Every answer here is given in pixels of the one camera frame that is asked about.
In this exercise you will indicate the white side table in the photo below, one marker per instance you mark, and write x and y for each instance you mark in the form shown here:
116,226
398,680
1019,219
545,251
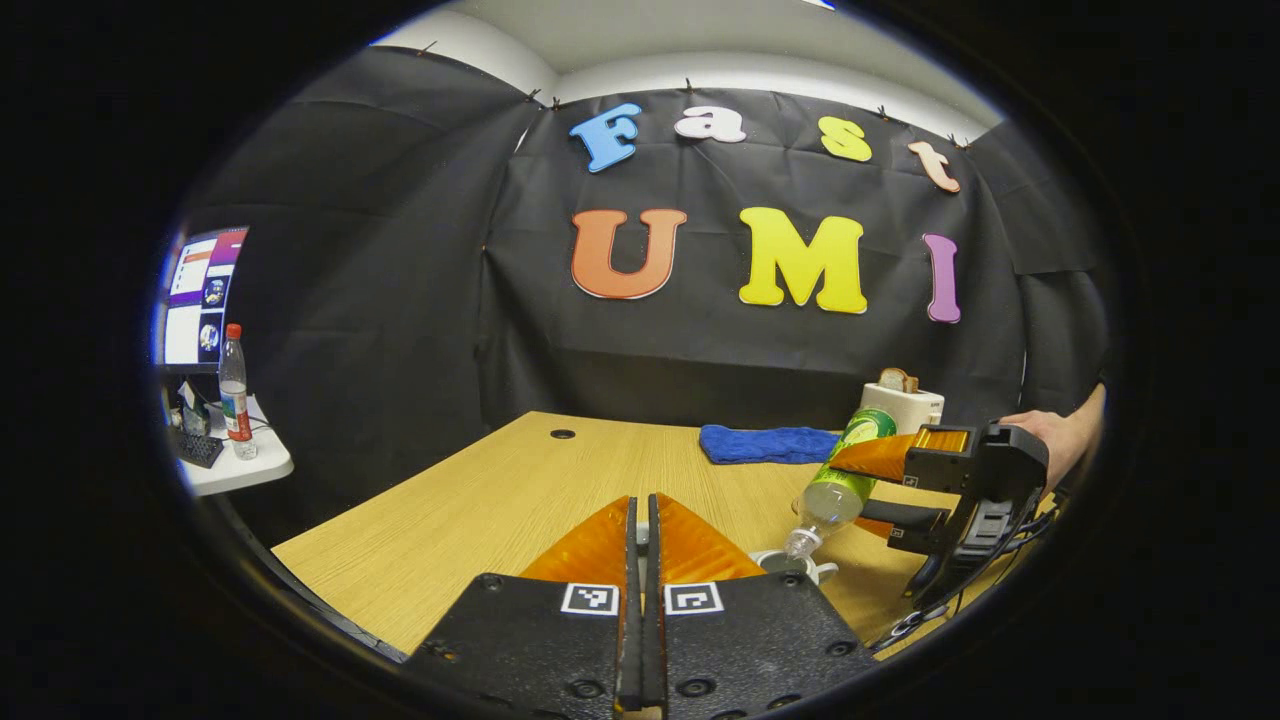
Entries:
250,470

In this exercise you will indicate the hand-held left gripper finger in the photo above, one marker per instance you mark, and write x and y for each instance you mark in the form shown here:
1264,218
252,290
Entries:
632,640
653,640

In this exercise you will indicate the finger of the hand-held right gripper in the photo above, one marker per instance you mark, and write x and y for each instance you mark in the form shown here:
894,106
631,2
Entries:
905,525
880,455

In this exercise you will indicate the bread slice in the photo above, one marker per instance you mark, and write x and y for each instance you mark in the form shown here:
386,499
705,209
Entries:
897,381

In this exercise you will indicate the blue towel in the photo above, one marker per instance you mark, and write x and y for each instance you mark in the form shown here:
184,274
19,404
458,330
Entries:
760,445

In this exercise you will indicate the computer monitor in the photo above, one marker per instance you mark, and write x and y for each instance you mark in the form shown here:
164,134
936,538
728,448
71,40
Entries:
200,300

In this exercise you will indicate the black backdrop cloth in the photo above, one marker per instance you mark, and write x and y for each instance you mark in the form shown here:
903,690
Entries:
400,300

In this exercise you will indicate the white teacup lid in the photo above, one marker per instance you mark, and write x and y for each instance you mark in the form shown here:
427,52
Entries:
643,540

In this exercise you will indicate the green label water bottle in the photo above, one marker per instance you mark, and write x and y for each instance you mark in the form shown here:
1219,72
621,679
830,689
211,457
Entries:
840,490

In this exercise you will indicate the white ceramic teacup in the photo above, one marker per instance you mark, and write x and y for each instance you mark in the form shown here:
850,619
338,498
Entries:
775,562

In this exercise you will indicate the white toaster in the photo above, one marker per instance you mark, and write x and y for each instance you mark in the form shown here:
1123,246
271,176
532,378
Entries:
915,408

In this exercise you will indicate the red cap plastic bottle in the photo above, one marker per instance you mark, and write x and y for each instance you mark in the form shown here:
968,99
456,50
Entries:
236,400

